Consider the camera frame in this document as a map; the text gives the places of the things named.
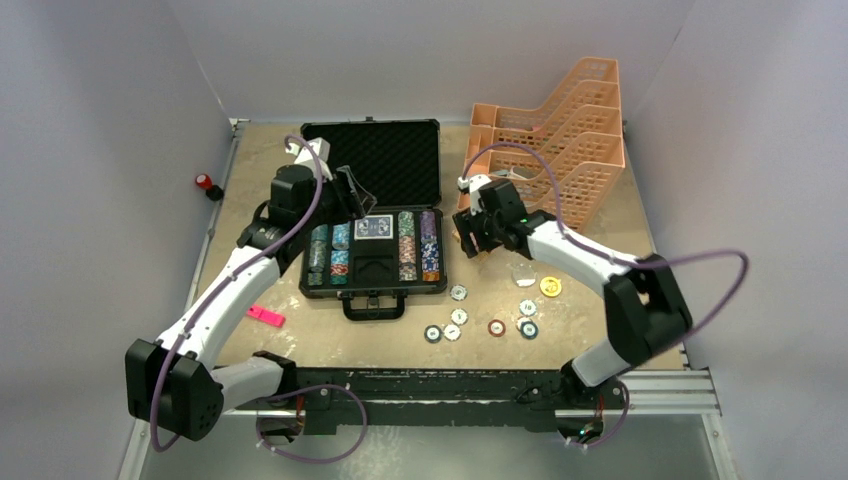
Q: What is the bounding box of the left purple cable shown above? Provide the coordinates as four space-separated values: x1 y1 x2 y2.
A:
149 135 326 454

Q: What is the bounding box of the black base frame rail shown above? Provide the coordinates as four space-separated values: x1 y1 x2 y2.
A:
231 367 627 435

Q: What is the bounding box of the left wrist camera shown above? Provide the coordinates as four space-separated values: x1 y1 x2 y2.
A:
290 138 331 166

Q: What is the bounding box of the orange plastic file tray rack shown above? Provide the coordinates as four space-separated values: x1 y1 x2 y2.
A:
466 57 626 231

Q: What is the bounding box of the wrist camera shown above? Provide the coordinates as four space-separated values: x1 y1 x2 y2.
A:
457 174 492 215
290 138 331 166

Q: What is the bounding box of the red poker chip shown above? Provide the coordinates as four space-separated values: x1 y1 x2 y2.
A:
487 319 506 338

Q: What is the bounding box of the white poker chip middle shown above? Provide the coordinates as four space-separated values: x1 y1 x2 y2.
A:
450 308 469 326

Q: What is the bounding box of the teal poker chip right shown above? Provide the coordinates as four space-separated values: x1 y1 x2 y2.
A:
517 318 539 340

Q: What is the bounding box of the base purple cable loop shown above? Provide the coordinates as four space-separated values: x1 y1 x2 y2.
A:
255 382 369 466

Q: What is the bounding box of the pink highlighter marker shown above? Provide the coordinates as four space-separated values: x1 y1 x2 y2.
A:
246 305 286 328

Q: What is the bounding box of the blue playing card deck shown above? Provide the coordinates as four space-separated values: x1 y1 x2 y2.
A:
353 214 395 241

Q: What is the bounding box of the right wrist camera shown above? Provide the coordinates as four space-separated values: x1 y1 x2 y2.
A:
457 174 492 215

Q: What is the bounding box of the yellow round button chip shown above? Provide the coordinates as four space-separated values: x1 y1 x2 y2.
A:
539 276 563 298

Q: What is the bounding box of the black poker set case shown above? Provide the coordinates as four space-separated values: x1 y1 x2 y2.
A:
299 118 448 321

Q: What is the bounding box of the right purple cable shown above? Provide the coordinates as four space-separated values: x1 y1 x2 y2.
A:
460 141 751 369

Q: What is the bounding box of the white poker chip lower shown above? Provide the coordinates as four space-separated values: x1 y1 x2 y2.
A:
443 324 461 342

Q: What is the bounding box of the white poker chip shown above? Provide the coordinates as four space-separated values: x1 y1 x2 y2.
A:
443 324 461 342
519 299 538 317
450 284 468 301
450 308 469 326

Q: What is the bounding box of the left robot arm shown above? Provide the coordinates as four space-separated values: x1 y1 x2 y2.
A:
125 165 376 450

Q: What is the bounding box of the red emergency button left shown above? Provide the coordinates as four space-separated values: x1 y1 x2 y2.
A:
195 174 225 202

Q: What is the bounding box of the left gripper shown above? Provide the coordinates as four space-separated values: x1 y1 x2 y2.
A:
298 167 375 233

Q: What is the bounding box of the clear round button chip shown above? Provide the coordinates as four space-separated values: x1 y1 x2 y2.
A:
512 264 537 288

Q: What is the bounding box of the dark green poker chip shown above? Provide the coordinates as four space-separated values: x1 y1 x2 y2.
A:
424 325 443 343

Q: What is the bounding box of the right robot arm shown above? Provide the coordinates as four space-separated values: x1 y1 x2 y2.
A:
453 175 693 407

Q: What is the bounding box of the white poker chip upper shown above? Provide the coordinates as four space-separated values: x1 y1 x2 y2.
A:
450 284 468 301

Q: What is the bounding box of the white poker chip right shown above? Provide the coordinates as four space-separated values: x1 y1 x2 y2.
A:
519 299 538 317

